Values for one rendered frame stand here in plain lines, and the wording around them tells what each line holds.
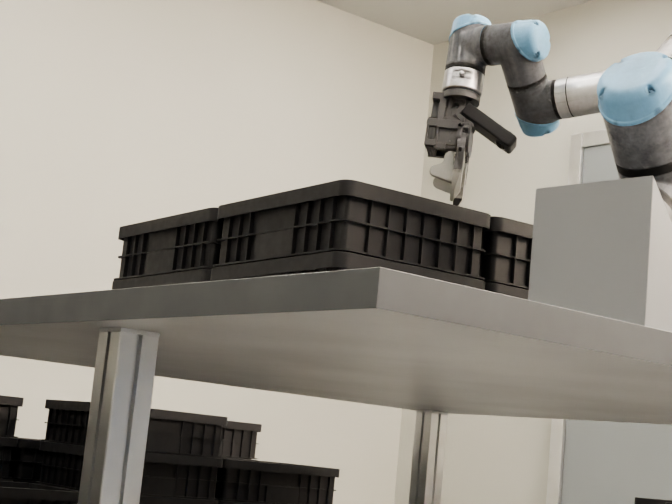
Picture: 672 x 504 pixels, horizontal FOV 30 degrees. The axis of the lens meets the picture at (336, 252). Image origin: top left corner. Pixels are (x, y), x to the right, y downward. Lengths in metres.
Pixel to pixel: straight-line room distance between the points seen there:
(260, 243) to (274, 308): 0.76
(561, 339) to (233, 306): 0.36
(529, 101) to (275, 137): 3.88
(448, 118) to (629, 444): 3.38
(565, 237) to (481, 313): 0.54
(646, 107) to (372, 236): 0.44
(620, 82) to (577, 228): 0.23
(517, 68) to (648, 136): 0.54
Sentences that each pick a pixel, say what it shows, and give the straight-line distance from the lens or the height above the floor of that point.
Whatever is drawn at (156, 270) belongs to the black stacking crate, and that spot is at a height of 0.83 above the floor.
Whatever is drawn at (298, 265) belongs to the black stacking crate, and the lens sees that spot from 1.94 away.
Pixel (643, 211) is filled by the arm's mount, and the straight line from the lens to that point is 1.73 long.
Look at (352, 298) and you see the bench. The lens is 1.21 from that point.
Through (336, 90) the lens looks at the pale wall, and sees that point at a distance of 6.44.
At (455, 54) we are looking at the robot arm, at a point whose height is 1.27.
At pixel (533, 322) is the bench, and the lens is 1.33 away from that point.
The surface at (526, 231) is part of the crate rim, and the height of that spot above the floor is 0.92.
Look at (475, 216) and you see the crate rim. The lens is 2.03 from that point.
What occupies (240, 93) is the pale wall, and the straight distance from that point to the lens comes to 6.08.
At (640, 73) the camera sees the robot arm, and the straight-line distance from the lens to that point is 1.87.
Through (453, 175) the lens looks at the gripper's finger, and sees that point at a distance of 2.27.
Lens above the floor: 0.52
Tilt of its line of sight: 9 degrees up
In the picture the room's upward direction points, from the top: 6 degrees clockwise
